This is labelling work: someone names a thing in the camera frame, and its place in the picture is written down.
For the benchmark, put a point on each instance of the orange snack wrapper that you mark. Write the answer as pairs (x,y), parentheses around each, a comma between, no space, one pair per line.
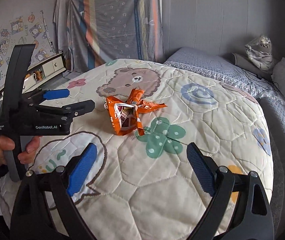
(125,116)

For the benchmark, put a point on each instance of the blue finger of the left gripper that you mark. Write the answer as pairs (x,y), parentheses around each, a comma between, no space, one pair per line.
(75,109)
(56,94)

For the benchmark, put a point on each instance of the white hanging garment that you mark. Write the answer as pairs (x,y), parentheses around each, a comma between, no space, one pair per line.
(60,20)

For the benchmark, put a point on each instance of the cartoon wall sticker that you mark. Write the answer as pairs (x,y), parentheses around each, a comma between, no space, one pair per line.
(27,29)

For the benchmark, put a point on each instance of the grey quilted sofa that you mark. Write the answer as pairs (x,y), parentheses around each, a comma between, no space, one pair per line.
(271,99)

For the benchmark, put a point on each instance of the grey bolster pillow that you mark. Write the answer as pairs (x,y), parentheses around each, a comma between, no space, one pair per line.
(243,63)

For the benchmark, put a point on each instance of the cartoon bear quilt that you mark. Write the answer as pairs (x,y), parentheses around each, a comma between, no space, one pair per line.
(143,187)

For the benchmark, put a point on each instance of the tiger toy in plastic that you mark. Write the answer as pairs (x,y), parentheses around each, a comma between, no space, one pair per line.
(259,52)

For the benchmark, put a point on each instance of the white low cabinet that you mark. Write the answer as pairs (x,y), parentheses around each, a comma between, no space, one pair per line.
(44,71)

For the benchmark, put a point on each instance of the striped grey hanging sheet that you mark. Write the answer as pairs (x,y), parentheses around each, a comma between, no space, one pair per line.
(101,31)

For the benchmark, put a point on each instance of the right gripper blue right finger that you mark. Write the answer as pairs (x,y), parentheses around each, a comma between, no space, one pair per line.
(252,217)

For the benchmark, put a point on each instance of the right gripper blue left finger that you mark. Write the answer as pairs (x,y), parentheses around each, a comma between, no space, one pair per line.
(31,217)

